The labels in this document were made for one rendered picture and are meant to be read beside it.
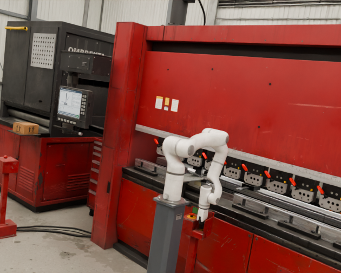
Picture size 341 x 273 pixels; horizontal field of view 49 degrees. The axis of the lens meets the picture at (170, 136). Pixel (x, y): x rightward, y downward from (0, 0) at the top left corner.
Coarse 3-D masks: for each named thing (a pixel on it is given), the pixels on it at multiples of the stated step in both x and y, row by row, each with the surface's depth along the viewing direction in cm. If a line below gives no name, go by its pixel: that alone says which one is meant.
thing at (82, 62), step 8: (64, 56) 375; (72, 56) 366; (80, 56) 359; (88, 56) 352; (96, 56) 351; (104, 56) 359; (64, 64) 375; (72, 64) 367; (80, 64) 359; (88, 64) 352; (96, 64) 353; (104, 64) 361; (72, 72) 381; (80, 72) 360; (88, 72) 353; (96, 72) 355; (104, 72) 363; (72, 80) 382; (72, 128) 394
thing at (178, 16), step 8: (176, 0) 354; (184, 0) 351; (192, 0) 351; (176, 8) 354; (184, 8) 355; (176, 16) 355; (184, 16) 357; (168, 24) 358; (176, 24) 354; (184, 24) 360
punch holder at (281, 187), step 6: (270, 168) 279; (270, 174) 279; (276, 174) 276; (282, 174) 273; (288, 174) 270; (276, 180) 276; (282, 180) 273; (288, 180) 272; (270, 186) 279; (276, 186) 276; (282, 186) 274; (288, 186) 275; (282, 192) 272; (288, 192) 277
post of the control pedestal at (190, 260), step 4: (192, 240) 288; (196, 240) 289; (192, 244) 289; (196, 244) 290; (188, 248) 290; (192, 248) 289; (196, 248) 292; (188, 252) 291; (192, 252) 289; (188, 256) 291; (192, 256) 289; (188, 260) 291; (192, 260) 289; (188, 264) 291; (192, 264) 290; (188, 268) 291; (192, 268) 292; (188, 272) 291; (192, 272) 293
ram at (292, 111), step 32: (160, 64) 359; (192, 64) 332; (224, 64) 308; (256, 64) 288; (288, 64) 270; (320, 64) 254; (160, 96) 359; (192, 96) 332; (224, 96) 308; (256, 96) 288; (288, 96) 270; (320, 96) 254; (160, 128) 359; (192, 128) 332; (224, 128) 308; (256, 128) 288; (288, 128) 270; (320, 128) 254; (256, 160) 288; (288, 160) 270; (320, 160) 254
